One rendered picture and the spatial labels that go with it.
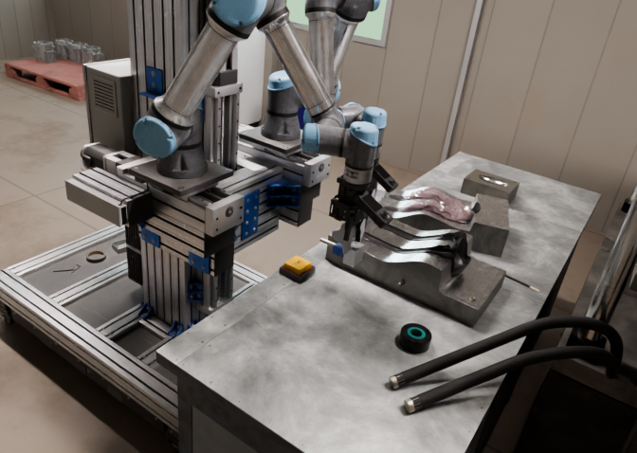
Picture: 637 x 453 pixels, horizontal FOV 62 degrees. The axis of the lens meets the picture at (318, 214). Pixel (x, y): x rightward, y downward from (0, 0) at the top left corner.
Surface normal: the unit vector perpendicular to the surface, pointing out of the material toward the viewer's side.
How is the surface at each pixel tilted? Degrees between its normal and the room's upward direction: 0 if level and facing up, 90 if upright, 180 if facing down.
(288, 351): 0
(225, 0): 83
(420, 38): 90
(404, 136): 90
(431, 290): 90
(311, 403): 0
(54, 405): 0
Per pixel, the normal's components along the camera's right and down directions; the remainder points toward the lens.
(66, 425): 0.11, -0.88
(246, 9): -0.11, 0.33
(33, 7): 0.82, 0.33
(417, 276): -0.57, 0.33
